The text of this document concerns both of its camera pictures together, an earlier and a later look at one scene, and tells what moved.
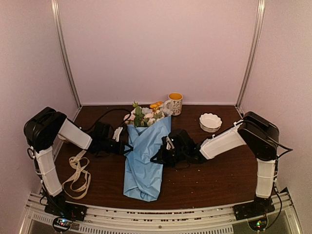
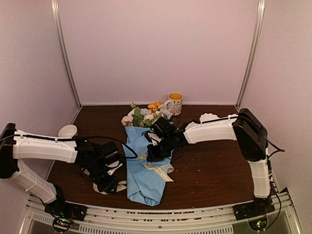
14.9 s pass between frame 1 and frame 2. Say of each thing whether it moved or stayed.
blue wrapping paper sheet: moved
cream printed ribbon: moved
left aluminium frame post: stayed
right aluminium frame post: stayed
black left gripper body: moved
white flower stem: stayed
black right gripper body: moved
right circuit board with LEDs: stayed
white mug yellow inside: stayed
